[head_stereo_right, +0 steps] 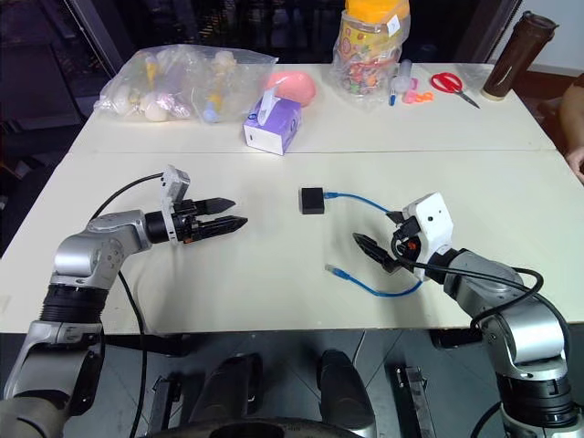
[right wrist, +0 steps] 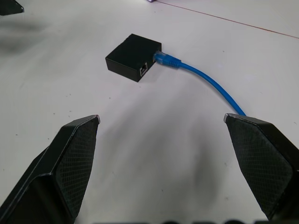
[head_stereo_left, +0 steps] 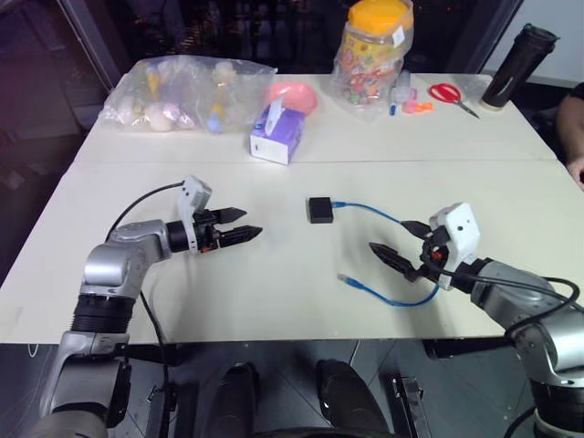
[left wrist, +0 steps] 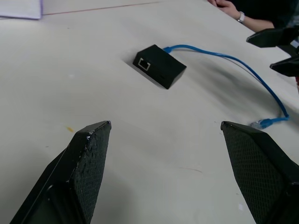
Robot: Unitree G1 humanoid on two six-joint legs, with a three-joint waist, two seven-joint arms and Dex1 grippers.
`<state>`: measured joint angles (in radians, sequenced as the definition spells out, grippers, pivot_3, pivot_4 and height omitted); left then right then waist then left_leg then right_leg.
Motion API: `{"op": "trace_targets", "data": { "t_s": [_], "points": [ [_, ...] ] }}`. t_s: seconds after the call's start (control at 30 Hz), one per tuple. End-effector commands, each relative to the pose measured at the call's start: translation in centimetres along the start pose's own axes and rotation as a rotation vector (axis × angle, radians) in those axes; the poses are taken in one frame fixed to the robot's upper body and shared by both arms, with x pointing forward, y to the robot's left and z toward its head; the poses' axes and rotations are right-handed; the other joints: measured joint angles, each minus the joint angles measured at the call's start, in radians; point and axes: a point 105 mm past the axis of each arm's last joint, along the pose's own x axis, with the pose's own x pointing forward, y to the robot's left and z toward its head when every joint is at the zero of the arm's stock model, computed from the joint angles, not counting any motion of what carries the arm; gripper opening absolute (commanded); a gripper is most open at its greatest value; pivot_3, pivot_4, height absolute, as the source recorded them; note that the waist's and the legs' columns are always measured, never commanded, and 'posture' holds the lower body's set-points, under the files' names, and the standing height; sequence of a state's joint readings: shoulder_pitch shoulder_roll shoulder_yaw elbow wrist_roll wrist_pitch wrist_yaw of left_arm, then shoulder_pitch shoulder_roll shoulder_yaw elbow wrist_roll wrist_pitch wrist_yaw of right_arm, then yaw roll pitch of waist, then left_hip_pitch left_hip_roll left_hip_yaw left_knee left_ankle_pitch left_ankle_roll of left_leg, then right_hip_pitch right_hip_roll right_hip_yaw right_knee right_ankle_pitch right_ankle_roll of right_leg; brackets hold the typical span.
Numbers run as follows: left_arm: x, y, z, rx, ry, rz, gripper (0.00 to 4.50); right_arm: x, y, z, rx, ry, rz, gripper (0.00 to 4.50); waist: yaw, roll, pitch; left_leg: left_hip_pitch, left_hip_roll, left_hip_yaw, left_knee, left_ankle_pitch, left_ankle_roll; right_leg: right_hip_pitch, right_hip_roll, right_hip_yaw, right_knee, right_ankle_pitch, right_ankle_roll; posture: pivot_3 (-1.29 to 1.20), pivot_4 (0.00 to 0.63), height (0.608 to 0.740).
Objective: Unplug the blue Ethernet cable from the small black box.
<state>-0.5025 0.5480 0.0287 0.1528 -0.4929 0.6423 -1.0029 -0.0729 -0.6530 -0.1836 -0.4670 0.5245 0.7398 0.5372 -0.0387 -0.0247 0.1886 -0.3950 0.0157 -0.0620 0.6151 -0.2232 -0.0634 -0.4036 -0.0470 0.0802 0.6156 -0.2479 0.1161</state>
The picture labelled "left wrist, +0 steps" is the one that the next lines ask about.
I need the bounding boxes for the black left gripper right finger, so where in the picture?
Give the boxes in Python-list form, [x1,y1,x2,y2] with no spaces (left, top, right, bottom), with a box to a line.
[220,120,299,224]

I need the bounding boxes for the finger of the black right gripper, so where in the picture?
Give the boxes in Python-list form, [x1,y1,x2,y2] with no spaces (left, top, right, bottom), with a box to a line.
[269,55,299,78]
[246,26,299,49]

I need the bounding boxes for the person's dark garment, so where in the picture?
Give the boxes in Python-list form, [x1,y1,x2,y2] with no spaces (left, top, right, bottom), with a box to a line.
[230,0,299,30]

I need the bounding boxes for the white paper sheet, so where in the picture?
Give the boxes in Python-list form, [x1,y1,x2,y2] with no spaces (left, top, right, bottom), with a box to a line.
[0,0,44,21]

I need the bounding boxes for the person's bare hand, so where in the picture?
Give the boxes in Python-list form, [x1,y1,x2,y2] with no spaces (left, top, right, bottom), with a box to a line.
[207,0,243,21]

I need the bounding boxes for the blue Ethernet cable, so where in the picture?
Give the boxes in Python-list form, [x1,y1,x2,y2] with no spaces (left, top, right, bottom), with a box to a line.
[162,44,291,130]

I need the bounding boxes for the black ethernet adapter box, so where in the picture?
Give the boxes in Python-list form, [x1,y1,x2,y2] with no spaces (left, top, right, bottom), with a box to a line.
[132,44,187,90]

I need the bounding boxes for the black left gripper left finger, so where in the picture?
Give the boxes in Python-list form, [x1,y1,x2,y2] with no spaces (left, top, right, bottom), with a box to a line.
[9,120,112,224]

